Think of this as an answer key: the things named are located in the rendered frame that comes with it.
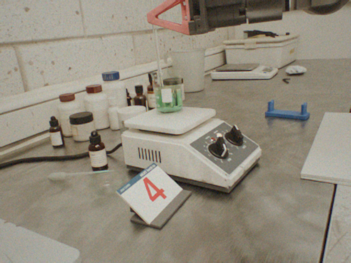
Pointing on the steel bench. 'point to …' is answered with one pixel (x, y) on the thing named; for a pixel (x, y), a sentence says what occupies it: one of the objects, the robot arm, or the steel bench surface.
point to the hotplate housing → (182, 156)
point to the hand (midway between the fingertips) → (152, 17)
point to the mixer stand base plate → (32, 247)
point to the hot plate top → (170, 120)
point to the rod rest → (287, 112)
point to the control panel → (243, 151)
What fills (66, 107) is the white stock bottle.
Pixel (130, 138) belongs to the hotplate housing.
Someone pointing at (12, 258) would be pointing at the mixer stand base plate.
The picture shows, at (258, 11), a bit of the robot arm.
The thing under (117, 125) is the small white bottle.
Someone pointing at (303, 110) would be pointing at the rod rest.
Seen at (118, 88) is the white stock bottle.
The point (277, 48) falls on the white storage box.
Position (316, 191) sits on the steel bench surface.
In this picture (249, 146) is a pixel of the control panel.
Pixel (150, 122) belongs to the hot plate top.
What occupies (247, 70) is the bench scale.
